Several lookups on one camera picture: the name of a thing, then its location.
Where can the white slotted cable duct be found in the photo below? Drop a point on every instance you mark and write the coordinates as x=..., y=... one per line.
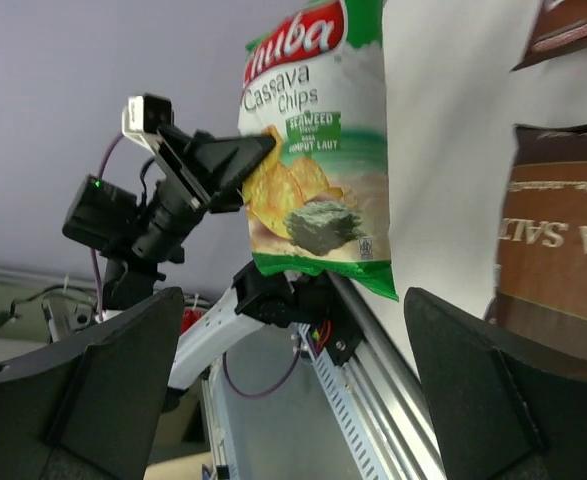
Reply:
x=348, y=412

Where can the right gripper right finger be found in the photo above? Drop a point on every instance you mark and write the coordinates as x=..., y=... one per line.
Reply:
x=502, y=406

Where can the green Chuba seaweed bag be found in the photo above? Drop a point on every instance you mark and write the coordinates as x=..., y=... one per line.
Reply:
x=319, y=202

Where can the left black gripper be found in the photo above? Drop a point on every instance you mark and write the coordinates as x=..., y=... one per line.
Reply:
x=204, y=165

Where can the brown Chuba cassava bag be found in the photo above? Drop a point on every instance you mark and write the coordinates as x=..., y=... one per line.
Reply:
x=560, y=28

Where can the brown Kettle sea salt bag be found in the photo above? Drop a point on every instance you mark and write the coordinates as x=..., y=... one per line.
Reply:
x=541, y=260

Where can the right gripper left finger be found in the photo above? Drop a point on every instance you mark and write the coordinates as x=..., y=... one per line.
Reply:
x=87, y=407

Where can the left black mount plate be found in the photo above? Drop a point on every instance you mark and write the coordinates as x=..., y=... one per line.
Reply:
x=341, y=334

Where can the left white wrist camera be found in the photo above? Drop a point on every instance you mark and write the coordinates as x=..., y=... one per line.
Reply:
x=141, y=117

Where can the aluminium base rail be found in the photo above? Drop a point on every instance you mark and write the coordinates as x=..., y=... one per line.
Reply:
x=388, y=390

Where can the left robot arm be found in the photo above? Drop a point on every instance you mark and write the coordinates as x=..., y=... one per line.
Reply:
x=138, y=233

